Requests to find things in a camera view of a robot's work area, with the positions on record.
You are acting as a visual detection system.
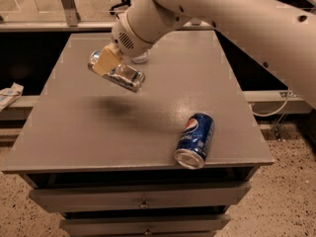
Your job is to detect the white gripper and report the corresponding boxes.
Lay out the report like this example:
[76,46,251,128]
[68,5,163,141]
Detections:
[93,12,153,76]

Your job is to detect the silver blue redbull can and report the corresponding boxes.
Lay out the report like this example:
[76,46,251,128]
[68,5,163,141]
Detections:
[88,50,145,93]

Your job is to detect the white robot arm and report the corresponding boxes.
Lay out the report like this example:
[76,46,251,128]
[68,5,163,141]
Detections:
[94,0,316,108]

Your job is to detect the blue pepsi can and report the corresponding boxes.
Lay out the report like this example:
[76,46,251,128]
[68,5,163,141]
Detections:
[174,113,215,170]

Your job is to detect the clear plastic water bottle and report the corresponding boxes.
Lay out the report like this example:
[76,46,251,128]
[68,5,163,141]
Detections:
[131,52,148,64]

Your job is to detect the grey metal railing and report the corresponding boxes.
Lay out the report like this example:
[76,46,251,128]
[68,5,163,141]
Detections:
[0,0,316,32]

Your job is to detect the grey drawer cabinet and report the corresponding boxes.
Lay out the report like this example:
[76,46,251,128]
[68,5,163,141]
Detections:
[0,30,275,237]

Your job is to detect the crumpled white wrapper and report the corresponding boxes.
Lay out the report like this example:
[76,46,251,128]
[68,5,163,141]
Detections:
[0,83,24,112]

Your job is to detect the upper grey drawer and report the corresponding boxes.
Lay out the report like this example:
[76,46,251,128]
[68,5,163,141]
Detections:
[29,182,251,212]

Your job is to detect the grey drawer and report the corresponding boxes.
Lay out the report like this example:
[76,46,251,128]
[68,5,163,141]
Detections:
[29,182,251,212]
[60,214,230,237]

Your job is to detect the lower grey drawer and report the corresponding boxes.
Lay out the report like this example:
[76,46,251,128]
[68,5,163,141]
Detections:
[60,214,230,237]

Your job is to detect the white cable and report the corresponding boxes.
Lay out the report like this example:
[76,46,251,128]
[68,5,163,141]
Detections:
[249,89,292,119]

